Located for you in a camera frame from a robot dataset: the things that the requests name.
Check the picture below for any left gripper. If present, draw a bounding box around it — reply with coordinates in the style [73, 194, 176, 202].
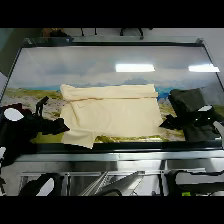
[41, 116, 71, 136]

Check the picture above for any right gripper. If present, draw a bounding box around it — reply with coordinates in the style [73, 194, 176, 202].
[158, 114, 183, 132]

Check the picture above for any cream shirt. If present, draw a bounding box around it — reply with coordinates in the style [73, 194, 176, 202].
[59, 83, 165, 150]

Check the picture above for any dark green garment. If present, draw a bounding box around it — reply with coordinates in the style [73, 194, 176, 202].
[167, 87, 223, 143]

